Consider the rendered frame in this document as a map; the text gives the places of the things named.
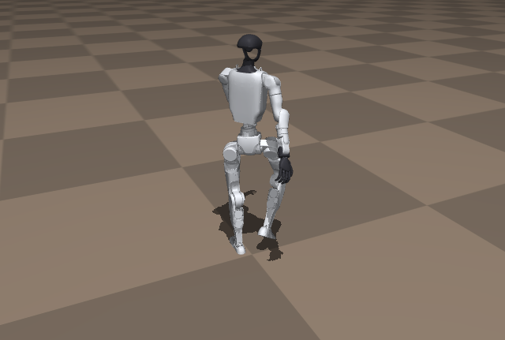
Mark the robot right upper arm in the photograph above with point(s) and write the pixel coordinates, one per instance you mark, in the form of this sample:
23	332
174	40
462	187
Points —
273	85

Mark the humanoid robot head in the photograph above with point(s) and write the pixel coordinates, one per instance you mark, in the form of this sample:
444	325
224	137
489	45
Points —
248	43

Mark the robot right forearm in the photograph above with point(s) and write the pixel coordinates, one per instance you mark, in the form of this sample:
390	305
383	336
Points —
282	131

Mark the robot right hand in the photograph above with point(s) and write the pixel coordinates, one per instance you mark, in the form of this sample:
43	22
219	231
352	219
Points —
285	168

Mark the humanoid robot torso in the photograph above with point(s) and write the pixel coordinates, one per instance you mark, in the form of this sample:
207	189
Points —
247	103

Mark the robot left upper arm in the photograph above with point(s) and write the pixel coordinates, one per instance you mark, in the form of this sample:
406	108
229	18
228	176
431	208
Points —
223	78

